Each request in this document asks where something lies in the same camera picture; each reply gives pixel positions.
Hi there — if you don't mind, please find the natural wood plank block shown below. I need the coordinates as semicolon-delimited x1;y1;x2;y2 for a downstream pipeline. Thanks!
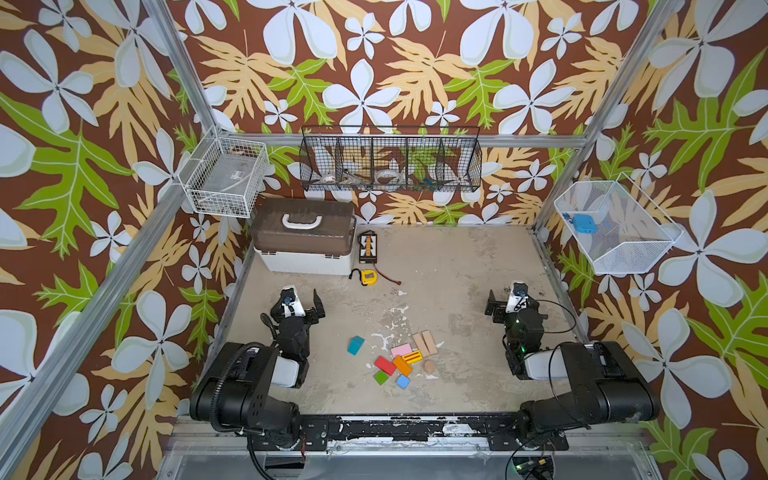
412;333;430;358

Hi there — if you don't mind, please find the yellow red striped block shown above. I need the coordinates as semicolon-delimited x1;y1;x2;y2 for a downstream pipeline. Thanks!
402;350;424;365

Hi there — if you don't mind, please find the orange block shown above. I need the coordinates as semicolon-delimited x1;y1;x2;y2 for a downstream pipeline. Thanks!
392;356;413;377

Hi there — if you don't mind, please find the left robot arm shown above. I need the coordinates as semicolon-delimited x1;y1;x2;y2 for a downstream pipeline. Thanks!
189;286;325;443

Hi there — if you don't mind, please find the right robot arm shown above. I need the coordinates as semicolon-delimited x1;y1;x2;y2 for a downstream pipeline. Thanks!
485;283;661;437

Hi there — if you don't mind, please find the teal wedge block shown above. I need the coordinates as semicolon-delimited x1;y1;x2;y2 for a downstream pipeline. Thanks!
347;336;365;356

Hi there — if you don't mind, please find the round natural wood block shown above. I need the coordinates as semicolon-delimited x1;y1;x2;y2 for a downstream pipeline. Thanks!
423;360;436;375

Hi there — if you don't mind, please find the pink block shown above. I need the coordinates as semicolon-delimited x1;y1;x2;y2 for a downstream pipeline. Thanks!
391;344;413;358

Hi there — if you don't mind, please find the green block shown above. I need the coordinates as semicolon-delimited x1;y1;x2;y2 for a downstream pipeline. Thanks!
374;371;390;385

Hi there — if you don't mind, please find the blue block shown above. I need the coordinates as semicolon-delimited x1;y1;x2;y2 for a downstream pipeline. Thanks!
396;375;410;389

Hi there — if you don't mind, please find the yellow tape measure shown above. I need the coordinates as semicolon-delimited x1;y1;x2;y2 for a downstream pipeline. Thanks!
348;268;379;286

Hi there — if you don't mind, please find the brown lid tool box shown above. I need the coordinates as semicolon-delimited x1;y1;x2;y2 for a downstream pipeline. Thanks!
251;198;357;276

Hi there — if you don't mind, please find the black orange battery charger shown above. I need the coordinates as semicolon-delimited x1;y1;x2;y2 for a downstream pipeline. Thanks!
357;230;378;265

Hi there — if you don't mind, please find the blue object in basket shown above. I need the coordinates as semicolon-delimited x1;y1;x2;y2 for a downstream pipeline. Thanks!
571;214;598;235

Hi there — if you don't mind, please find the white mesh basket right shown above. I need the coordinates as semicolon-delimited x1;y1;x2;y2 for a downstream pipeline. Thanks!
554;174;683;276

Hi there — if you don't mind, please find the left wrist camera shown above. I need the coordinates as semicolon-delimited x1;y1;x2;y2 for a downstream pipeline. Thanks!
278;286;306;318

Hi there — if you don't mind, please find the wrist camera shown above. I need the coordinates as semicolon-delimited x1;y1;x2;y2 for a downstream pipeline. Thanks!
278;286;306;318
505;282;529;313

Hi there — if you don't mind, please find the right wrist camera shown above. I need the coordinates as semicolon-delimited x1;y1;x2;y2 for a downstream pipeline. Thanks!
505;282;529;313

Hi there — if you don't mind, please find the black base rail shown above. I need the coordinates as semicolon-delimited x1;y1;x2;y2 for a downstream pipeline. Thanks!
251;412;569;452

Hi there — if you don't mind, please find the black wire basket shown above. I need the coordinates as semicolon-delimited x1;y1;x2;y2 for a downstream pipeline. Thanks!
298;125;483;192

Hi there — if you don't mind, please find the white wire basket left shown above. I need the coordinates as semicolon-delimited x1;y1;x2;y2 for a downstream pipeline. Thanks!
180;133;271;219

